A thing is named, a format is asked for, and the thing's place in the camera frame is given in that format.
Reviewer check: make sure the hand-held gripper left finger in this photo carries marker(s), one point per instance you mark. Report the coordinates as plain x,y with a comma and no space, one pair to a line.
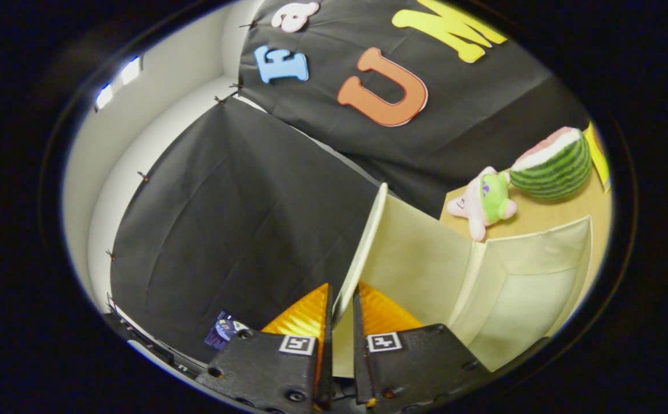
271,368

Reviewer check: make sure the blue printed card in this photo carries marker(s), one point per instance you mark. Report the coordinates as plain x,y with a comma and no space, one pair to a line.
222,332

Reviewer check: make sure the beige fabric storage box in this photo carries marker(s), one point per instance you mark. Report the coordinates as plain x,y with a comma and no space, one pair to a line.
414,259

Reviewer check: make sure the pink star plush toy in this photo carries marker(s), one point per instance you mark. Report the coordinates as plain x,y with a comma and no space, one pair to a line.
478,204

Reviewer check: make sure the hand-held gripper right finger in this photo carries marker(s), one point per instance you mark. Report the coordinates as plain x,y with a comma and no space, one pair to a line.
414,368

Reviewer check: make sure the black backdrop cloth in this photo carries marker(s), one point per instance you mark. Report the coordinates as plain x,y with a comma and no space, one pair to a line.
242,218

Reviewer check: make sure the watermelon slice plush toy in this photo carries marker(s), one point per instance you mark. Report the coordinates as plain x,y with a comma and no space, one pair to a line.
558,169

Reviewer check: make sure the yellow book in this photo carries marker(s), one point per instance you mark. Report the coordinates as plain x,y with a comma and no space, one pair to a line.
598,158

